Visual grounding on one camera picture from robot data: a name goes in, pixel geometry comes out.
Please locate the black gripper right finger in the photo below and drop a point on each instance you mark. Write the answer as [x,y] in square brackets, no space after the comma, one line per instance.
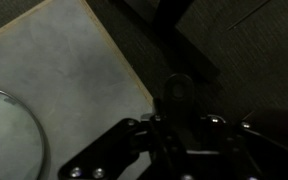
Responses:
[230,146]

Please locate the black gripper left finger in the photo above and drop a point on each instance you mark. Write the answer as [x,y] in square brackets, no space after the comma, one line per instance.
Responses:
[110,150]

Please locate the round glass pot lid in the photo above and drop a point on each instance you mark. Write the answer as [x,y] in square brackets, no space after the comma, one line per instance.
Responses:
[7,140]

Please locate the dark grey fabric sofa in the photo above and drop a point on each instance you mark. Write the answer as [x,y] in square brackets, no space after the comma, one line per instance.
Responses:
[250,66]

